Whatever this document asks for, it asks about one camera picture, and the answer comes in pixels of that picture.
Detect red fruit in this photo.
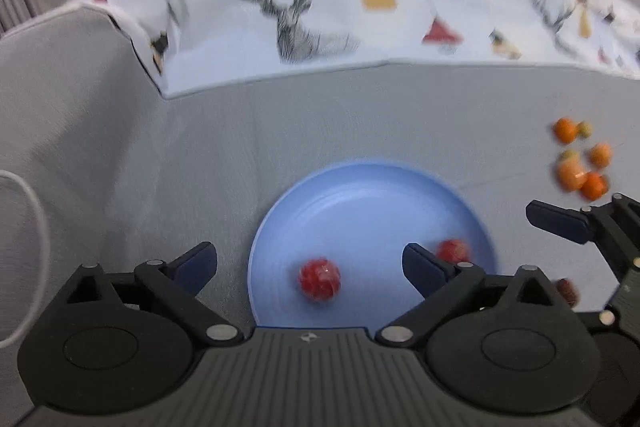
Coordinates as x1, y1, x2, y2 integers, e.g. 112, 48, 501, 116
297, 258, 342, 303
436, 239, 471, 265

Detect small orange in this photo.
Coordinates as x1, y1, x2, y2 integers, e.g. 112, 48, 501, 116
580, 171, 610, 202
552, 117, 578, 145

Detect dark red jujube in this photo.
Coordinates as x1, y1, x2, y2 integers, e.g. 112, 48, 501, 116
554, 277, 580, 308

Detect small orange top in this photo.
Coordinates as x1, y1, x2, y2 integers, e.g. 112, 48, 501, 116
552, 117, 578, 145

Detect green-yellow small fruit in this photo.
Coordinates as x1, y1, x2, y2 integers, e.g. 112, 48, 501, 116
559, 148, 580, 161
577, 120, 593, 140

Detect blue plastic plate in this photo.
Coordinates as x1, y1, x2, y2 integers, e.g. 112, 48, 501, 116
247, 161, 497, 333

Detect grey printed sofa cover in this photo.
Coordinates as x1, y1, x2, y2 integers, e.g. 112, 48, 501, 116
1, 0, 639, 426

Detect white charging cable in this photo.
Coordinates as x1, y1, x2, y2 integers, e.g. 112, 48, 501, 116
0, 170, 52, 350

